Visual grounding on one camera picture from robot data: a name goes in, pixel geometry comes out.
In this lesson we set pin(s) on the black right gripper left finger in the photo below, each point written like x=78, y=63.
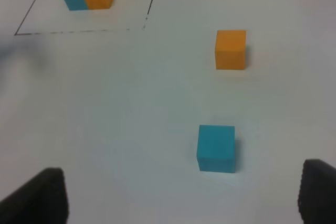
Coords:
x=43, y=199

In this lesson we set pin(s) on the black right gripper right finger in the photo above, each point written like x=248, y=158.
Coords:
x=316, y=199

